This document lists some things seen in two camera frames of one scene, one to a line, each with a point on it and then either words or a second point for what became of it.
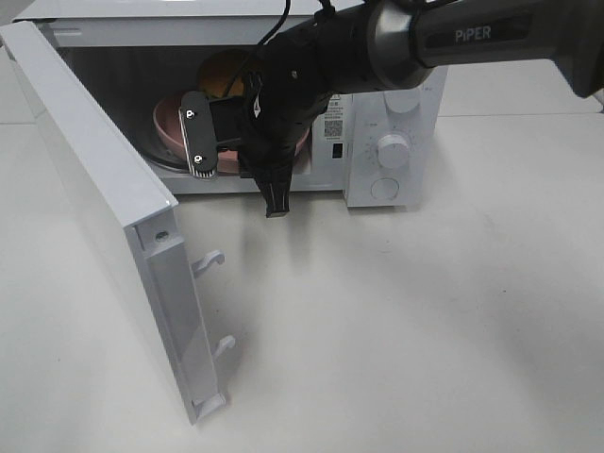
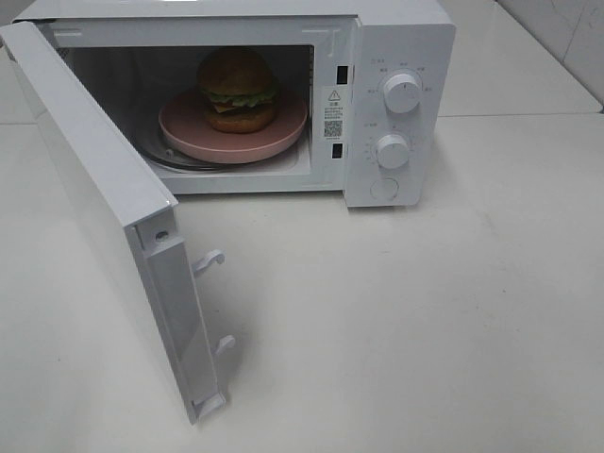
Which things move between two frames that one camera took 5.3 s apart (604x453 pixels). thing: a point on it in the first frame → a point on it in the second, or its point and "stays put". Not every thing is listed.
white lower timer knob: (393, 151) stays put
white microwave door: (135, 219) stays put
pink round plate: (167, 123) → (185, 131)
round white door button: (385, 189) stays put
